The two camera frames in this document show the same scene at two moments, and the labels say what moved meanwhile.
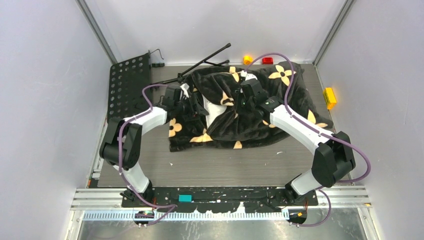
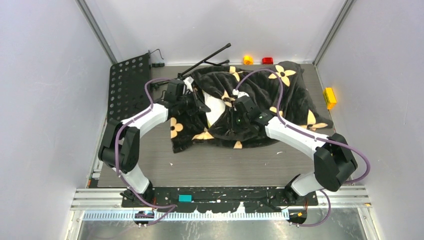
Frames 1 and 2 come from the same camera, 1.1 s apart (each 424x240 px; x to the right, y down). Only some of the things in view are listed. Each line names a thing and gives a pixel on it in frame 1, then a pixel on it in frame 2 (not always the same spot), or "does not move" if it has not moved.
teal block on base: x=185 y=198 does not move
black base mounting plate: x=229 y=200 does not move
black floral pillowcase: x=283 y=80 does not move
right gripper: x=242 y=95 -> x=235 y=112
